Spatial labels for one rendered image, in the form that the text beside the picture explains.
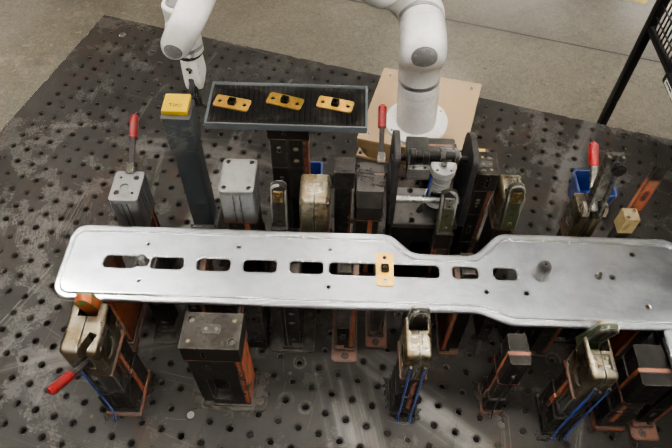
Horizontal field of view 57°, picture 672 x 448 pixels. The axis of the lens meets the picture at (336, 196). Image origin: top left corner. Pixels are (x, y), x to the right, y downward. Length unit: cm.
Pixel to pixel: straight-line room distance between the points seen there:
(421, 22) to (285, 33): 201
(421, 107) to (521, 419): 86
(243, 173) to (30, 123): 104
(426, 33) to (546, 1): 247
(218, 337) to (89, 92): 125
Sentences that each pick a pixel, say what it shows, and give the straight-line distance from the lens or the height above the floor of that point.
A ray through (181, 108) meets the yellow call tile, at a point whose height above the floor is 116.
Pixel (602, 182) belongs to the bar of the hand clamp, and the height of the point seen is 115.
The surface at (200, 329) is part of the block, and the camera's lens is 129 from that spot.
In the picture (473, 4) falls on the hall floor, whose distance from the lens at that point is 388.
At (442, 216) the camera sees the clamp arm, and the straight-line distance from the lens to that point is 143.
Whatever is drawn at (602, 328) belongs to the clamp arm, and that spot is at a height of 111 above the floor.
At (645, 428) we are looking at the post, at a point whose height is 70.
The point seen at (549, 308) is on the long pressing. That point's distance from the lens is 140.
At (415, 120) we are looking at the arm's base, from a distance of 185.
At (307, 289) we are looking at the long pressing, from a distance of 135.
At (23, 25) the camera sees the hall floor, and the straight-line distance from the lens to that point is 397.
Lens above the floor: 217
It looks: 52 degrees down
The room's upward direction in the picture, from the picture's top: 1 degrees clockwise
